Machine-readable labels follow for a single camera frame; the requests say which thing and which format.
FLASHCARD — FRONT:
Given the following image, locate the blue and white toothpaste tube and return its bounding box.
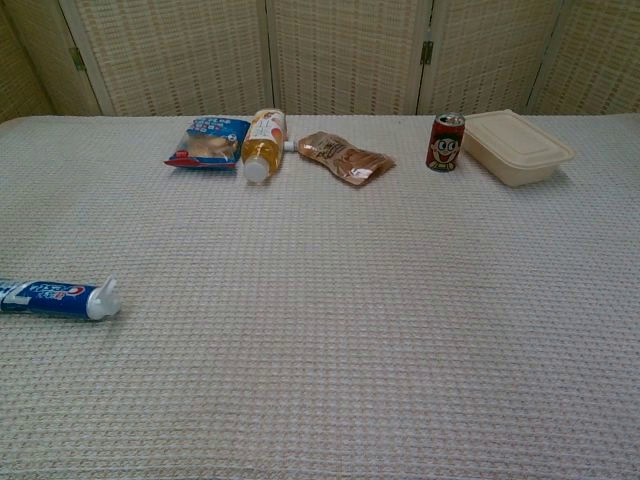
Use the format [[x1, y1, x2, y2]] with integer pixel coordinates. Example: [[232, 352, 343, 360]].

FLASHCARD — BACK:
[[0, 275, 121, 321]]

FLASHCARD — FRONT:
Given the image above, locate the white woven tablecloth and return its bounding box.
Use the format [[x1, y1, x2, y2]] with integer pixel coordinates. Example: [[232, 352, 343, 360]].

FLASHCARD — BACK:
[[0, 113, 640, 480]]

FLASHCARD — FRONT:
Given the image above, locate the brown spout pouch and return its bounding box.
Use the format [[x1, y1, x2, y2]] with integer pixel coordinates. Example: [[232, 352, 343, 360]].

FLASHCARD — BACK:
[[284, 130, 397, 188]]

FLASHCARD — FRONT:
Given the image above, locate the orange drink bottle white cap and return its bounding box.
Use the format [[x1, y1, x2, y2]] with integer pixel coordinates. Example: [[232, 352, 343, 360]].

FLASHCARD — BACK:
[[240, 109, 289, 185]]

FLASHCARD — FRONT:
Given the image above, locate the blue snack bag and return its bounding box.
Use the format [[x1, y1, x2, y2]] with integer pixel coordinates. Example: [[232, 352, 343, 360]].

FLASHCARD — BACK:
[[163, 115, 252, 172]]

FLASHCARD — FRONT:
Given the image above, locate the red cartoon face can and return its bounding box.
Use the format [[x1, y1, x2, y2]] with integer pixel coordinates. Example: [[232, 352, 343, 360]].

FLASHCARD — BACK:
[[425, 112, 466, 173]]

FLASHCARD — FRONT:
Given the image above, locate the beige lidded food container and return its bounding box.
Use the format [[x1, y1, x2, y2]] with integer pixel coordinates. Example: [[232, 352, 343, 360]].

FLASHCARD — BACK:
[[462, 108, 576, 189]]

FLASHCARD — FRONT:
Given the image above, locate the woven folding screen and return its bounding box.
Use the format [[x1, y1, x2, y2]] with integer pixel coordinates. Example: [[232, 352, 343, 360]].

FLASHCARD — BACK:
[[0, 0, 640, 124]]

